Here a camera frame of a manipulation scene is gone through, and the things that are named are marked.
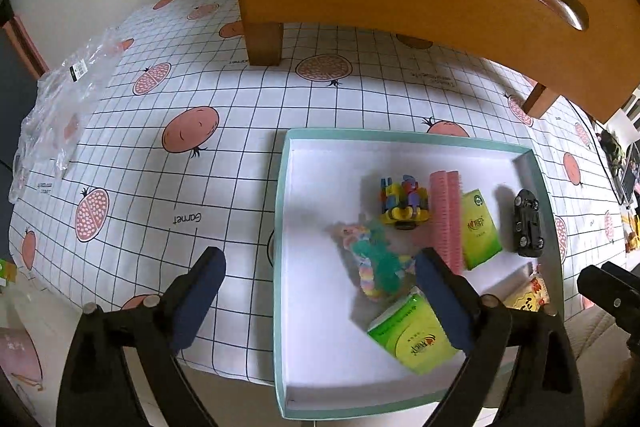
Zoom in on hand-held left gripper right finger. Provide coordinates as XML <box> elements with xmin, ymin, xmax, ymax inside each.
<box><xmin>415</xmin><ymin>248</ymin><xmax>586</xmax><ymax>427</ymax></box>

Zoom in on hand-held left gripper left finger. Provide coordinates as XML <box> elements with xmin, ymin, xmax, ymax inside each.
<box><xmin>55</xmin><ymin>247</ymin><xmax>226</xmax><ymax>427</ymax></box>

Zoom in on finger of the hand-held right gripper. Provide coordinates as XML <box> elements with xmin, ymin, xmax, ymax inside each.
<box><xmin>577</xmin><ymin>264</ymin><xmax>640</xmax><ymax>350</ymax></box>
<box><xmin>602</xmin><ymin>261</ymin><xmax>640</xmax><ymax>292</ymax></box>

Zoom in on green tissue packet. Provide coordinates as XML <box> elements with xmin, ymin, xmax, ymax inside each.
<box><xmin>459</xmin><ymin>188</ymin><xmax>503</xmax><ymax>269</ymax></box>
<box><xmin>366</xmin><ymin>287</ymin><xmax>458</xmax><ymax>375</ymax></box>

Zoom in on pink comb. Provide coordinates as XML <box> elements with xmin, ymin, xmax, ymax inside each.
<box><xmin>429</xmin><ymin>170</ymin><xmax>466</xmax><ymax>270</ymax></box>

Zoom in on white teal-edged box tray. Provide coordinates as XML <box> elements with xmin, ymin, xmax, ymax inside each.
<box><xmin>272</xmin><ymin>128</ymin><xmax>566</xmax><ymax>420</ymax></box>

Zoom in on yellow snack packet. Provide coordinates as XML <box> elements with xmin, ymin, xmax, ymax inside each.
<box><xmin>502</xmin><ymin>264</ymin><xmax>551</xmax><ymax>313</ymax></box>

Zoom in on black toy car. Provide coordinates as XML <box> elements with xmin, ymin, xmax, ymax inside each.
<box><xmin>511</xmin><ymin>188</ymin><xmax>546</xmax><ymax>258</ymax></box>

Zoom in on colourful block toy vehicle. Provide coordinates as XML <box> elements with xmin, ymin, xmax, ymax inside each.
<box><xmin>378</xmin><ymin>174</ymin><xmax>432</xmax><ymax>230</ymax></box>

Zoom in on pomegranate print grid mat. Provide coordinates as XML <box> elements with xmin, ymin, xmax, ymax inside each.
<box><xmin>10</xmin><ymin>0</ymin><xmax>626</xmax><ymax>383</ymax></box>

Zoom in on clear plastic bag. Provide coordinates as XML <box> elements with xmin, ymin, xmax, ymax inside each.
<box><xmin>10</xmin><ymin>27</ymin><xmax>128</xmax><ymax>202</ymax></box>

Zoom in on wooden nightstand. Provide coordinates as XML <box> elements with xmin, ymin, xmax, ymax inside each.
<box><xmin>226</xmin><ymin>0</ymin><xmax>640</xmax><ymax>124</ymax></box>

